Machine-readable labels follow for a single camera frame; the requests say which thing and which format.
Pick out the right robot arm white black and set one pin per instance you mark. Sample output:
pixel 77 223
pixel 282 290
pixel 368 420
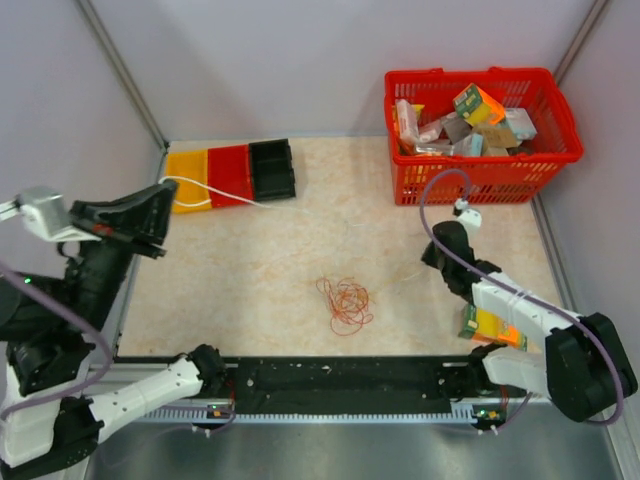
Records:
pixel 582 367

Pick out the yellow plastic bin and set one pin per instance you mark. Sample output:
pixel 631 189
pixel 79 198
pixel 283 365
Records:
pixel 190 170

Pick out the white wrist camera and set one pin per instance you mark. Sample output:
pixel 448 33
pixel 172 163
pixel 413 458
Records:
pixel 468 217
pixel 43 213

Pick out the pink white packet in basket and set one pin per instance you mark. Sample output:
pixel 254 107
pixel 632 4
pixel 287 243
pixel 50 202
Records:
pixel 407 122

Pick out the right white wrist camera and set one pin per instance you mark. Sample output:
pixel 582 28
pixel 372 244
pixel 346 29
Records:
pixel 468 217

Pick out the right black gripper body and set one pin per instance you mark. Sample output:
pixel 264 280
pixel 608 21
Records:
pixel 430 257

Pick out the black plastic bin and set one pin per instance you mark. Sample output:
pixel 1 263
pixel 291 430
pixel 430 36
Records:
pixel 272 171

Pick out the light blue box in basket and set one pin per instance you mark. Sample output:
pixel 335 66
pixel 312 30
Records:
pixel 520 123

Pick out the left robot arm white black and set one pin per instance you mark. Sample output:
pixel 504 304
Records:
pixel 50 326

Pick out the brown cardboard box in basket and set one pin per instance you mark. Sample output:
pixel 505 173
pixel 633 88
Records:
pixel 498 139

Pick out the green yellow carton in basket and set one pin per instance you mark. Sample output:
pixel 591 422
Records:
pixel 475 107

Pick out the red plastic bin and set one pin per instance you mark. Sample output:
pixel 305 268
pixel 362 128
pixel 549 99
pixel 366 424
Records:
pixel 229 170

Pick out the grey slotted cable duct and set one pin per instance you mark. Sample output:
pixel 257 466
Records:
pixel 458 413

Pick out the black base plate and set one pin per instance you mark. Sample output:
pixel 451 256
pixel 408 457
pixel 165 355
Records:
pixel 355 384

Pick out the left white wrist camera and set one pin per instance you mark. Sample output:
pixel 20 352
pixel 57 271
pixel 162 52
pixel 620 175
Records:
pixel 43 213

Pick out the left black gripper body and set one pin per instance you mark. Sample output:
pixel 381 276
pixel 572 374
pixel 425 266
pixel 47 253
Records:
pixel 121 227

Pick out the red shopping basket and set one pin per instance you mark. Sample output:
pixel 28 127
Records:
pixel 495 180

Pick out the green orange carton on table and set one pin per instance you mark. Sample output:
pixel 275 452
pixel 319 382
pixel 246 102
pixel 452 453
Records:
pixel 481 326

